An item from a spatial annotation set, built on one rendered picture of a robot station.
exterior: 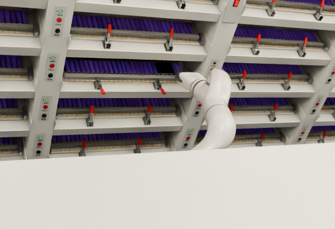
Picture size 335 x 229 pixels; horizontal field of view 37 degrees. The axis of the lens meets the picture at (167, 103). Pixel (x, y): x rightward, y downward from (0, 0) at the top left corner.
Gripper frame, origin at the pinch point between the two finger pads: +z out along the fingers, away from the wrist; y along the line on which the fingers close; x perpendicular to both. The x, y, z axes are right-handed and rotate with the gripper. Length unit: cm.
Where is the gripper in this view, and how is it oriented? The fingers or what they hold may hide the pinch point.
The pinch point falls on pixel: (182, 73)
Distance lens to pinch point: 217.4
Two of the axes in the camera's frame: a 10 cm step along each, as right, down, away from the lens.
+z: -4.1, -4.0, 8.2
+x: -1.7, 9.2, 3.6
